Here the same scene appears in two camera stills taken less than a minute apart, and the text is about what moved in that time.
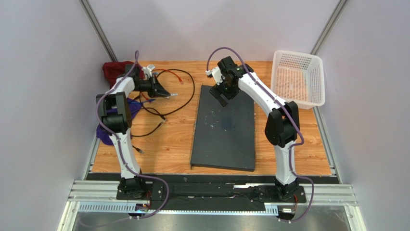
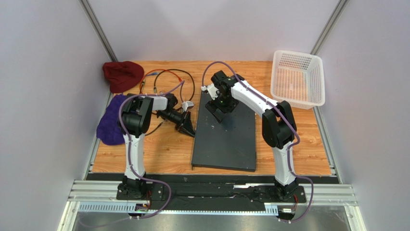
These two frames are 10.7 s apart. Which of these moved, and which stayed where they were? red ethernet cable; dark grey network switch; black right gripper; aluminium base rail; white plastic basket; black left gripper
Moved: black right gripper; black left gripper
Stayed: dark grey network switch; aluminium base rail; red ethernet cable; white plastic basket
